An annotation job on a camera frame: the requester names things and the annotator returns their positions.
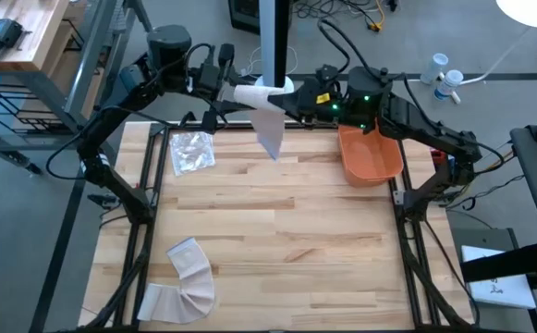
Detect black computer tower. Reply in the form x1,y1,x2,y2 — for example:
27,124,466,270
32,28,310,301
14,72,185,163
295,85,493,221
227,0,262,37

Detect plain white plastic bottle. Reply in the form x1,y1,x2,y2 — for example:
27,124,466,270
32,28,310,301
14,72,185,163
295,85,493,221
419,52,450,86

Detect yellow cable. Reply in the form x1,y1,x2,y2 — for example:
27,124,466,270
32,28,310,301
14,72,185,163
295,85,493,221
367,0,387,33

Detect white round side table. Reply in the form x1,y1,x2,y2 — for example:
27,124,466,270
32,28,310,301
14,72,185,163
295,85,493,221
457,0,537,87

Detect white papers on side table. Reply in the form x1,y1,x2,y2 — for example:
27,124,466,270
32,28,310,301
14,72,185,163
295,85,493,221
460,244,537,310

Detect white bottle blue label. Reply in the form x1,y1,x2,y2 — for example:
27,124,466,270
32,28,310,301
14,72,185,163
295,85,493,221
433,68,465,104

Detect wooden workbench grey legs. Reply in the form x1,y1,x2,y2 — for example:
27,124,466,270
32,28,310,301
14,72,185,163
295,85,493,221
0,0,154,163

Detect clear plastic bag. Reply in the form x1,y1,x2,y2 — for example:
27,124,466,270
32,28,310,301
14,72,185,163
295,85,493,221
168,129,217,178

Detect black tool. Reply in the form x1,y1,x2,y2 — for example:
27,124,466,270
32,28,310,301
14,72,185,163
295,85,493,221
0,18,32,60

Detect grey black camera mount post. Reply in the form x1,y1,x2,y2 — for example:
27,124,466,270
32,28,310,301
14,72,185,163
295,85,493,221
257,0,293,89

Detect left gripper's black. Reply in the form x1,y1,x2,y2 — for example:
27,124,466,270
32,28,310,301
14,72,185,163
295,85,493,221
191,43,256,135

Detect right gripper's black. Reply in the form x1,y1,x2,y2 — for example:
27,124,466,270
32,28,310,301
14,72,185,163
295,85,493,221
267,64,347,129

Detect orange plastic bin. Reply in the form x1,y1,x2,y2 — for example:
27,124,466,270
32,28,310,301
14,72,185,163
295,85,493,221
336,123,406,189

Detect black wire rack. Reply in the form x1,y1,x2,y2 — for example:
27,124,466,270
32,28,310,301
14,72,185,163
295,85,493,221
0,18,87,136

